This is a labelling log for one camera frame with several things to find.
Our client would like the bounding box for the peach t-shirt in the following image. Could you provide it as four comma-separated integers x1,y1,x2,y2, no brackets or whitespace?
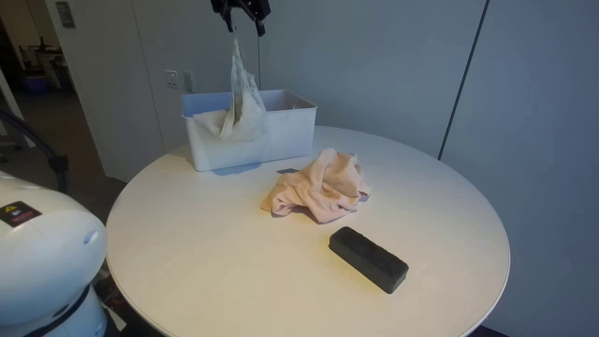
260,146,370,225

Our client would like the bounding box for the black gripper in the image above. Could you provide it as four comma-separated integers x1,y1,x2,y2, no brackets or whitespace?
209,0,273,39

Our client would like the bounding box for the white wall outlet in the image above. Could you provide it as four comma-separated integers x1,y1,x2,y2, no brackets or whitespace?
163,67,183,94

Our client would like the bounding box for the white storage container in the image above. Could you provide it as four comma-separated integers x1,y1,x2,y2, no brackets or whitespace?
179,88,318,174

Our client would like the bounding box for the grey wall sign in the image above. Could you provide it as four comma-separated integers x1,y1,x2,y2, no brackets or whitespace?
54,0,76,30

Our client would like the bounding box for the white towel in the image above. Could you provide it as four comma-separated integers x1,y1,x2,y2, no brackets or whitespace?
191,34,271,144

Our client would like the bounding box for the black base cable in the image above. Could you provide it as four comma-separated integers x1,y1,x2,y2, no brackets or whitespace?
0,108,71,193

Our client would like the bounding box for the black rectangular box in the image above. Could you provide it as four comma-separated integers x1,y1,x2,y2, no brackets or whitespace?
327,225,411,296

